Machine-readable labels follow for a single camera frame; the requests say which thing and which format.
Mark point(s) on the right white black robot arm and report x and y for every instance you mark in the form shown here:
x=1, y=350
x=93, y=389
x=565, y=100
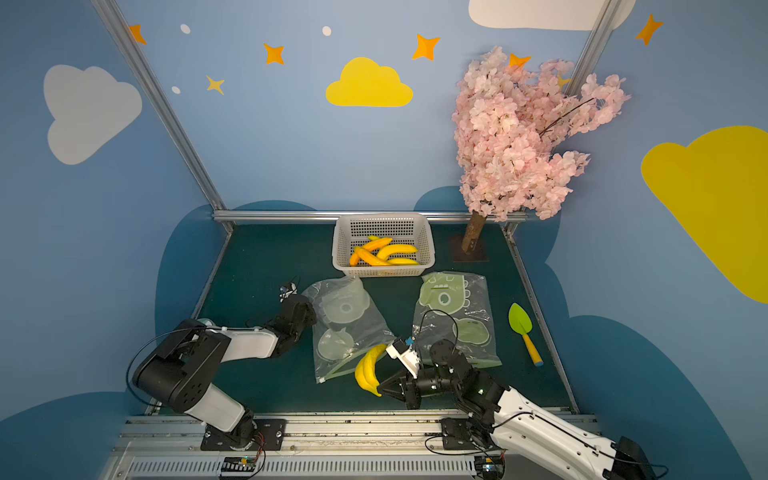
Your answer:
x=497, y=417

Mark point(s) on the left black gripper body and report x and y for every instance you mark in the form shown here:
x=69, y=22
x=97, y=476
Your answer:
x=300, y=306

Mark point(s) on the green printed zip bag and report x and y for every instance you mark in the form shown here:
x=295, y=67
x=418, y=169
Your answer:
x=455, y=306

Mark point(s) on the clear zip bag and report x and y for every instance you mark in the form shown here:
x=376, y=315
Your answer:
x=348, y=325

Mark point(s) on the green toy shovel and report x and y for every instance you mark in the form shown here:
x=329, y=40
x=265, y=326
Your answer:
x=521, y=324

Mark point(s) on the pink blossom artificial tree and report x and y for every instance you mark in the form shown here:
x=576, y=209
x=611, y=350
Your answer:
x=509, y=123

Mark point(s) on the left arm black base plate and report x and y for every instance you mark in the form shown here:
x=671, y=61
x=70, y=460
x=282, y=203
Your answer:
x=250, y=435

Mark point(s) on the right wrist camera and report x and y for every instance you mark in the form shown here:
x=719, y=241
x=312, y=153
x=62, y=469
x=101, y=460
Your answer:
x=405, y=352

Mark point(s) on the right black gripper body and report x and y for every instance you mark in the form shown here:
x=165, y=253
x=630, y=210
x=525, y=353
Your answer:
x=410, y=387

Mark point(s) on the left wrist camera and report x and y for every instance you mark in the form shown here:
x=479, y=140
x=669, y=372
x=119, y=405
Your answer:
x=287, y=290

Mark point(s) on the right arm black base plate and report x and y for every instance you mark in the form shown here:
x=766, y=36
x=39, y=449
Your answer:
x=464, y=434

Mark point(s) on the yellow banana bag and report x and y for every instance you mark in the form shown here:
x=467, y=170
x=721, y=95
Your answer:
x=393, y=249
x=365, y=374
x=403, y=262

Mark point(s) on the white perforated plastic basket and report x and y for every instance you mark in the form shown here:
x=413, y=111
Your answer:
x=353, y=231

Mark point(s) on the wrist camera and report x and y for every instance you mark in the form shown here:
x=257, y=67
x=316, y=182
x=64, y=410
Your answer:
x=287, y=290
x=405, y=352

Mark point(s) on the aluminium front rail frame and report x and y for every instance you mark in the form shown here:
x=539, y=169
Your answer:
x=319, y=445

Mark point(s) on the orange banana bag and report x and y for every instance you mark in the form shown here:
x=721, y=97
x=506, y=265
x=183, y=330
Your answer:
x=369, y=258
x=371, y=246

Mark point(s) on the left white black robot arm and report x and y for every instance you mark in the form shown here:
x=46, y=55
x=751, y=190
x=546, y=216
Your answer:
x=181, y=369

